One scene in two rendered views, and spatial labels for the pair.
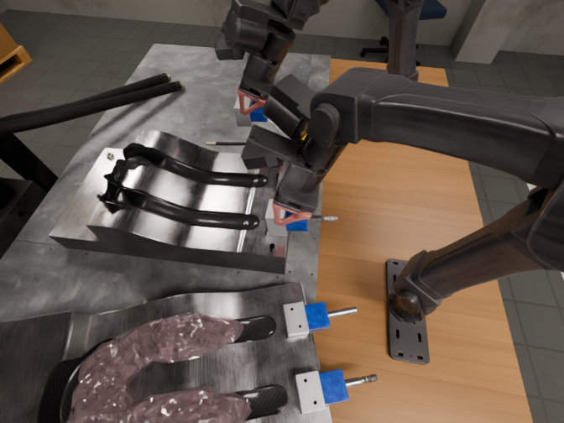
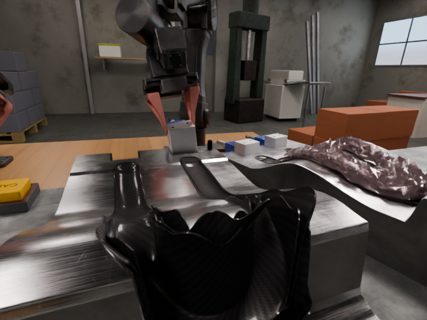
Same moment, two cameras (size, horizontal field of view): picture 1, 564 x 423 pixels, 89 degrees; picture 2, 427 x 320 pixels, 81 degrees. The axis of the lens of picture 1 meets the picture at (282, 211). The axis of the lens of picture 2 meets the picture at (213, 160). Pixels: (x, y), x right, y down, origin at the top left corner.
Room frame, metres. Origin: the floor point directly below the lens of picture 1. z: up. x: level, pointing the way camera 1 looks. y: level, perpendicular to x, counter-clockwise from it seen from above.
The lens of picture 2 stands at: (0.46, 0.46, 1.04)
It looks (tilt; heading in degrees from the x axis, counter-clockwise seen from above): 20 degrees down; 242
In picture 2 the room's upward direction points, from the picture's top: 2 degrees clockwise
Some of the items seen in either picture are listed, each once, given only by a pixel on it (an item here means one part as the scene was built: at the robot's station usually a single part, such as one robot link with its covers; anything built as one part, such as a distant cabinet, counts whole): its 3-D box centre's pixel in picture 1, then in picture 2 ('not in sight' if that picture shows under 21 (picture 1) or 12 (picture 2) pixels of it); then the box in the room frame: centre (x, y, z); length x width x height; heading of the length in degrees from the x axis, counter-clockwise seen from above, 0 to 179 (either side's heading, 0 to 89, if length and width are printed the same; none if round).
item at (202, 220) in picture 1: (180, 186); (182, 186); (0.37, 0.21, 0.92); 0.35 x 0.16 x 0.09; 83
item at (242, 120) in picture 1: (263, 112); not in sight; (0.59, 0.05, 0.93); 0.13 x 0.05 x 0.05; 83
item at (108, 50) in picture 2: not in sight; (110, 51); (-0.24, -5.53, 1.34); 0.43 x 0.36 x 0.24; 170
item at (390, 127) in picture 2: not in sight; (345, 137); (-2.19, -1.32, 0.35); 1.19 x 0.85 x 0.70; 173
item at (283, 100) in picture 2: not in sight; (283, 95); (-3.65, -4.00, 0.53); 2.27 x 0.56 x 1.07; 80
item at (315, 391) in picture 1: (337, 385); (262, 141); (0.01, -0.09, 0.85); 0.13 x 0.05 x 0.05; 100
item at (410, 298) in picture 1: (420, 289); (196, 118); (0.15, -0.24, 0.90); 0.09 x 0.06 x 0.06; 139
